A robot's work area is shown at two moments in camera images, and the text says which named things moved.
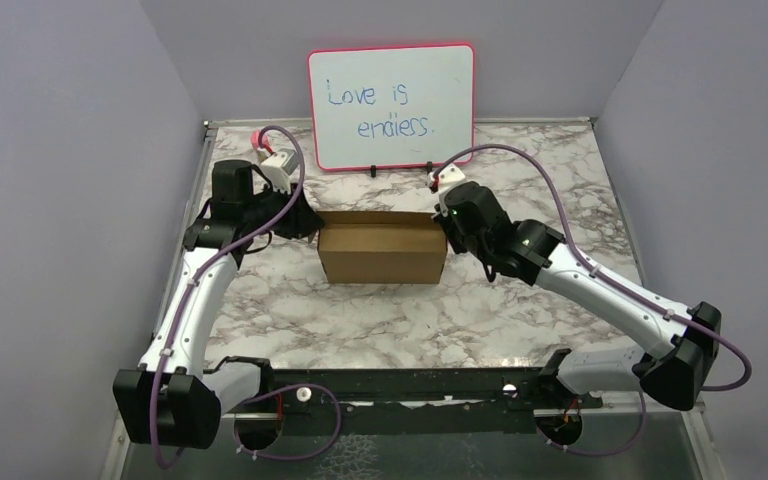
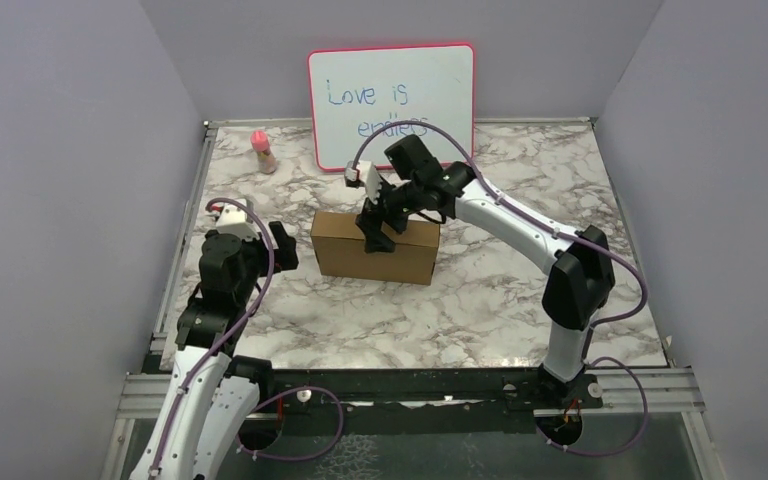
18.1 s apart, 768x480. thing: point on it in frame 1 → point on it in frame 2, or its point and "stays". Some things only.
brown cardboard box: (368, 247) stays
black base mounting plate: (410, 401) stays
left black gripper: (302, 221) → (285, 251)
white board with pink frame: (390, 107) stays
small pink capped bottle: (254, 140) stays
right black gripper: (445, 224) → (369, 222)
